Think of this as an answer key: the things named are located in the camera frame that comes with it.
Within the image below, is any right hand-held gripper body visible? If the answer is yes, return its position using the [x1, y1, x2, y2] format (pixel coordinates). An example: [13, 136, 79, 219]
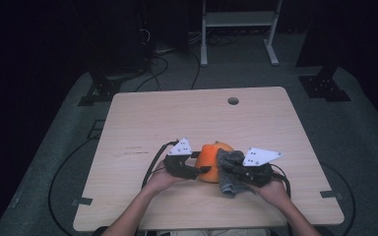
[238, 147, 284, 189]

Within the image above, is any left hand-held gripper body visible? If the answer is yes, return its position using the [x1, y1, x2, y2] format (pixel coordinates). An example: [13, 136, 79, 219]
[162, 137, 200, 181]

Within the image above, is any orange plush toy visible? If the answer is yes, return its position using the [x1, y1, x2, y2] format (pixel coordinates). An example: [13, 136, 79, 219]
[195, 141, 236, 184]

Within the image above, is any grey fluffy cloth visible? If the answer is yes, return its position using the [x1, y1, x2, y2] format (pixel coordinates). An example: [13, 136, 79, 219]
[216, 147, 254, 199]

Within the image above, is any person's left hand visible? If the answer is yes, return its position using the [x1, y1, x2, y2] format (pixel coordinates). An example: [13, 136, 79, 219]
[143, 163, 185, 196]

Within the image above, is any person's right hand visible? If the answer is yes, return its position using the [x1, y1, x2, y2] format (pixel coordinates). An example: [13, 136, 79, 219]
[249, 178, 291, 211]

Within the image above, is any black tape strip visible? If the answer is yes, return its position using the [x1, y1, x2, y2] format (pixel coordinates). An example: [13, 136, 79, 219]
[72, 197, 94, 207]
[319, 190, 345, 200]

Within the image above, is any black tape square outline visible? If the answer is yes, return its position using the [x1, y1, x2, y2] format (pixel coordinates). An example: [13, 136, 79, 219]
[86, 119, 106, 141]

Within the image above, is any black metal stand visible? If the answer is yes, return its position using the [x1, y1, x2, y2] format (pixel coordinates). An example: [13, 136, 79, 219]
[296, 0, 351, 103]
[78, 65, 146, 107]

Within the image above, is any white metal stand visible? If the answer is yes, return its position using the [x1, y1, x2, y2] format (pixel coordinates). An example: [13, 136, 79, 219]
[200, 0, 284, 68]

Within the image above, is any grey tape strip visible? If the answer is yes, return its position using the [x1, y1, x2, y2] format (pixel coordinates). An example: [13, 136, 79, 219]
[9, 194, 22, 209]

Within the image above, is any left hand-held gripper cable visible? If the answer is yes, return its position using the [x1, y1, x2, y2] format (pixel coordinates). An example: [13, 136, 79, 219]
[141, 140, 180, 189]

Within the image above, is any hand-held gripper cable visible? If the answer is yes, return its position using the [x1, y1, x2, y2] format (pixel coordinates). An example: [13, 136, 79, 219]
[141, 140, 180, 189]
[270, 163, 292, 200]

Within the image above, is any right hand-held gripper cable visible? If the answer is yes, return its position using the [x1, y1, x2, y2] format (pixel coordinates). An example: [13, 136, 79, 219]
[270, 163, 292, 200]

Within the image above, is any black floor cable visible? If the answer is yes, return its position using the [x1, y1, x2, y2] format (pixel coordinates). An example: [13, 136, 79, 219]
[47, 139, 95, 236]
[134, 53, 170, 92]
[187, 50, 202, 90]
[321, 161, 357, 236]

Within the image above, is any bundle of dark cables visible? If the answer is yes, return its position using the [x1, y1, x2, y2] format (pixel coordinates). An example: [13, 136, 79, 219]
[186, 30, 240, 47]

